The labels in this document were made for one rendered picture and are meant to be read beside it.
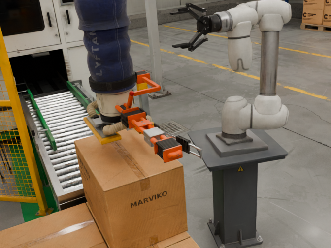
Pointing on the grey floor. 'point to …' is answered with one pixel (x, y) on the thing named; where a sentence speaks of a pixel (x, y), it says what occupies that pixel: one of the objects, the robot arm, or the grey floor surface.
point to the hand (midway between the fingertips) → (175, 30)
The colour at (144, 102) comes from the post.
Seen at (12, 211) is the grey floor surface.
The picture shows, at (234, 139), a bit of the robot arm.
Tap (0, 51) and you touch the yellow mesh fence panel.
